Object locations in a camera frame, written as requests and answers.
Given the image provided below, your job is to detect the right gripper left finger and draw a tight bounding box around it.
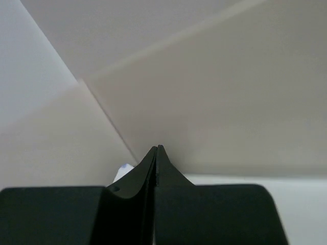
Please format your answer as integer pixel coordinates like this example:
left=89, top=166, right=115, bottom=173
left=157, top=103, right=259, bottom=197
left=1, top=147, right=156, bottom=244

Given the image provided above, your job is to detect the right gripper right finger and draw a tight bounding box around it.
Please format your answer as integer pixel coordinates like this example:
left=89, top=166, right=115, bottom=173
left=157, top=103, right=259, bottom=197
left=154, top=145, right=288, bottom=244

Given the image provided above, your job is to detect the white tank top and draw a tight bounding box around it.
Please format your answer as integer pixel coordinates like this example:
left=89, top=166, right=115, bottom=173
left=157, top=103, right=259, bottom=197
left=109, top=164, right=134, bottom=185

